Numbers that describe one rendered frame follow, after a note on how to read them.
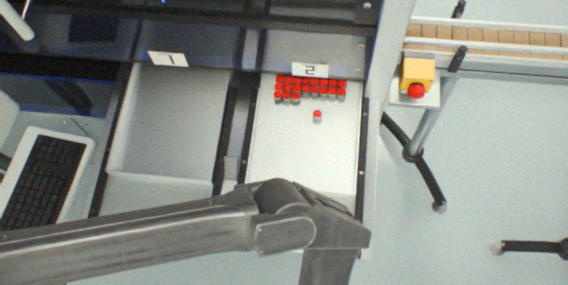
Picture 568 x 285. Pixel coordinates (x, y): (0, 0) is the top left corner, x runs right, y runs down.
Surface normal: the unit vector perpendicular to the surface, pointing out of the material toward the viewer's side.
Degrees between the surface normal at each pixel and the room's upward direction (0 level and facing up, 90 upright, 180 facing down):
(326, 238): 45
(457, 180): 0
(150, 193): 0
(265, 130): 0
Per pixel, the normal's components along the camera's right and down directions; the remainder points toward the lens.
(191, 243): 0.30, 0.33
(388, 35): -0.11, 0.91
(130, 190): -0.04, -0.40
